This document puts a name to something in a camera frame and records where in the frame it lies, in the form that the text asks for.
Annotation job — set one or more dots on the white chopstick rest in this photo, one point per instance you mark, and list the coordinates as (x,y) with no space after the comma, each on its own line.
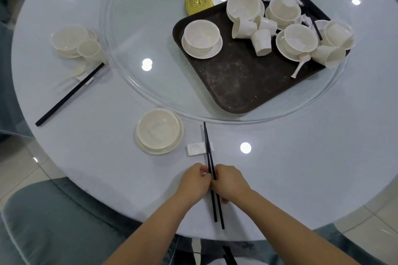
(194,149)
(88,81)

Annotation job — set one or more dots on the person's right forearm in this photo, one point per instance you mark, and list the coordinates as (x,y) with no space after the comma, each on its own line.
(289,230)

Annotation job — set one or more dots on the person's left hand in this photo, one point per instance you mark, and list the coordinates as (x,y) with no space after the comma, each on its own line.
(192,182)

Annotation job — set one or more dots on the person's right hand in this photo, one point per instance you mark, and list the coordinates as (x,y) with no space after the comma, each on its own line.
(233,182)

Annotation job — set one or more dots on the person's left forearm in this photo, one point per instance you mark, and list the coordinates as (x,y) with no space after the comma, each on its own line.
(149,233)

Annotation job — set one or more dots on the bunch of black chopsticks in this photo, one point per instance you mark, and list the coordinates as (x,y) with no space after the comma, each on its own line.
(317,30)

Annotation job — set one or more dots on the black tray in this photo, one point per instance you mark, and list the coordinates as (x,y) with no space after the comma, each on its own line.
(242,87)

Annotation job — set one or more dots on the glass lazy susan turntable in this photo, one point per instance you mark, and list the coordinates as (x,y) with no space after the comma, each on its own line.
(140,25)

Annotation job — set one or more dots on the white round table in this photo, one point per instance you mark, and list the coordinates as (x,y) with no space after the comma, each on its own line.
(295,156)

